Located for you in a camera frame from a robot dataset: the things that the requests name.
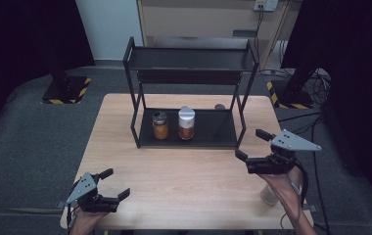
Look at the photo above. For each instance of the black curtain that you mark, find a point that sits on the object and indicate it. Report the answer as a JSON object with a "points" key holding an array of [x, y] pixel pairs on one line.
{"points": [[21, 39], [353, 65]]}

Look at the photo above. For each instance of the beige wooden cabinet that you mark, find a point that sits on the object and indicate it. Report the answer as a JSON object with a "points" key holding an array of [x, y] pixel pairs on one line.
{"points": [[190, 19]]}

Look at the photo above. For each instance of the black stand with striped base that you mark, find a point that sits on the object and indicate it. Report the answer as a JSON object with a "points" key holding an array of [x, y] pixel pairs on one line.
{"points": [[293, 93], [65, 89]]}

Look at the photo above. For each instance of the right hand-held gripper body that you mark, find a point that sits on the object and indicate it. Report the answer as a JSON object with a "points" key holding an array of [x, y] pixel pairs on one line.
{"points": [[282, 153]]}

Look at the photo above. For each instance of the red spice bottle white lid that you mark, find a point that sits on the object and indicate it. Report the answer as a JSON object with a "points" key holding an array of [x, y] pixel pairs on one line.
{"points": [[186, 122]]}

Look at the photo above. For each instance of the person's left hand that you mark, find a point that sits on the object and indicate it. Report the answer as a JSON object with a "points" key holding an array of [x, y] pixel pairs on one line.
{"points": [[86, 223]]}

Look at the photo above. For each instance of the white wall socket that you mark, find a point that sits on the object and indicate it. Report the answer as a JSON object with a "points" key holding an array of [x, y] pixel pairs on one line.
{"points": [[265, 4]]}

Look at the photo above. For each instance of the black metal two-tier rack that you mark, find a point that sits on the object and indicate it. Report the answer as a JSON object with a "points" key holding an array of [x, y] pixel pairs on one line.
{"points": [[187, 130]]}

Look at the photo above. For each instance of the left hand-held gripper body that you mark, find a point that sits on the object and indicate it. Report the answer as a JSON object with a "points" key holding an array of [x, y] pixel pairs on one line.
{"points": [[86, 191]]}

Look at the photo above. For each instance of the person's right hand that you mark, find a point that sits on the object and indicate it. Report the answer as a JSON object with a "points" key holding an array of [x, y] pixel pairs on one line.
{"points": [[282, 182]]}

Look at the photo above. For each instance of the glass spice jar silver lid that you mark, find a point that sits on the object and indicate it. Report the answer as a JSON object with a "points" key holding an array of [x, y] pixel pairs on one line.
{"points": [[160, 127]]}

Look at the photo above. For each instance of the pale spice bottle white lid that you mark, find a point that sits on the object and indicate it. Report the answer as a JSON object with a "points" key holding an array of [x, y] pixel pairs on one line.
{"points": [[268, 197]]}

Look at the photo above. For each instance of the small grey round disc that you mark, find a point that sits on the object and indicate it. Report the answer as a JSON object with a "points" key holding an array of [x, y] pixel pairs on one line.
{"points": [[219, 106]]}

